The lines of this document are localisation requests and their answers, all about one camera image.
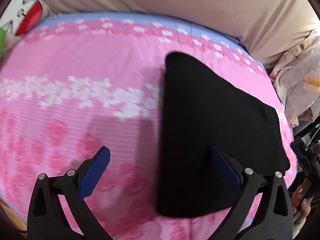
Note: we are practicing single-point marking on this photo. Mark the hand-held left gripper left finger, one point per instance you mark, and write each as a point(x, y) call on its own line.
point(97, 171)

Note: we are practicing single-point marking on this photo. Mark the pale pink floral blanket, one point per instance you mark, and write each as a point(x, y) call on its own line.
point(295, 85)

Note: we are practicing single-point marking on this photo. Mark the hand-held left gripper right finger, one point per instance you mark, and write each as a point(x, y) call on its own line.
point(225, 171)

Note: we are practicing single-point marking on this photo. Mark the beige padded headboard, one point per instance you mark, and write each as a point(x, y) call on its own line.
point(200, 0)

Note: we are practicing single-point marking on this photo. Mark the black pants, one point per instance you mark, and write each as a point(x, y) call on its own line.
point(200, 117)

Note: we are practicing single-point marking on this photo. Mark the pink rose print bed sheet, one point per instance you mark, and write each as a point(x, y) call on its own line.
point(75, 80)

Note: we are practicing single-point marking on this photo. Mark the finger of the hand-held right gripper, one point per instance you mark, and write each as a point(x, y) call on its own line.
point(297, 151)

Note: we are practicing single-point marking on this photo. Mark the person's right hand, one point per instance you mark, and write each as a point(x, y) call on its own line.
point(301, 203)

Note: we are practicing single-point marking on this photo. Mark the green plush toy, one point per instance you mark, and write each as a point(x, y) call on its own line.
point(2, 40)

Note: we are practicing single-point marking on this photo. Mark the white cartoon face pillow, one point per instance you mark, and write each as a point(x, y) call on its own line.
point(27, 7)

